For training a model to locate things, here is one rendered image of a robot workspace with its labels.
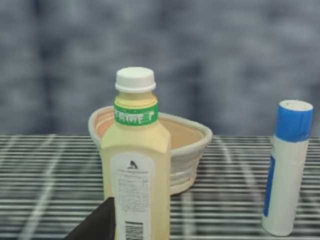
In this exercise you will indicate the beige ceramic bowl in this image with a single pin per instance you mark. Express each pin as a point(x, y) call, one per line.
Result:
point(185, 152)

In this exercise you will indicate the white and blue glue stick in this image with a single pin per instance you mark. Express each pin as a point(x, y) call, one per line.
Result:
point(285, 175)

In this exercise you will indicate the yellow bottle with white cap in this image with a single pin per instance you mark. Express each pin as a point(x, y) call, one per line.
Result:
point(140, 155)

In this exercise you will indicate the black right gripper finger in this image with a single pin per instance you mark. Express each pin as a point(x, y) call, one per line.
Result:
point(98, 220)

